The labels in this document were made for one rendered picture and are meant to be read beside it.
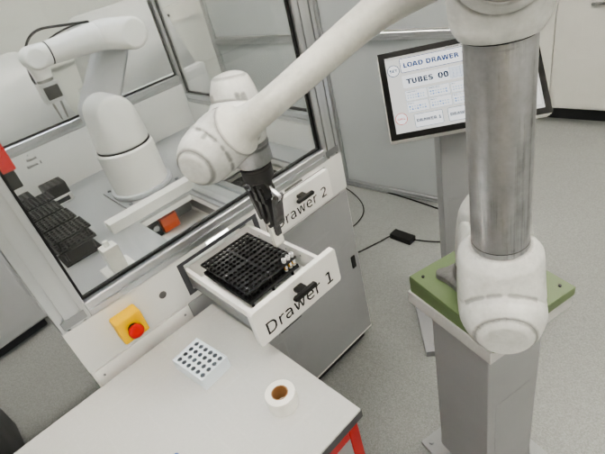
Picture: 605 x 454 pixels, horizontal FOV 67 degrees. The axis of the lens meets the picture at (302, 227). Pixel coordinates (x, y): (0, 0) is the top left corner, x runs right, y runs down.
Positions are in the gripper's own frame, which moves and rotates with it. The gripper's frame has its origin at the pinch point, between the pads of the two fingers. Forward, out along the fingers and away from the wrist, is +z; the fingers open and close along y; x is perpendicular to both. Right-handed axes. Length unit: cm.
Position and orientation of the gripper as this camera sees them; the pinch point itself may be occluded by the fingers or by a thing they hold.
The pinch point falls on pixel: (275, 232)
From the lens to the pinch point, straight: 118.0
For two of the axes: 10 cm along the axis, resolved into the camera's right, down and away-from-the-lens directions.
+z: 2.1, 8.0, 5.6
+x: -7.0, 5.2, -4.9
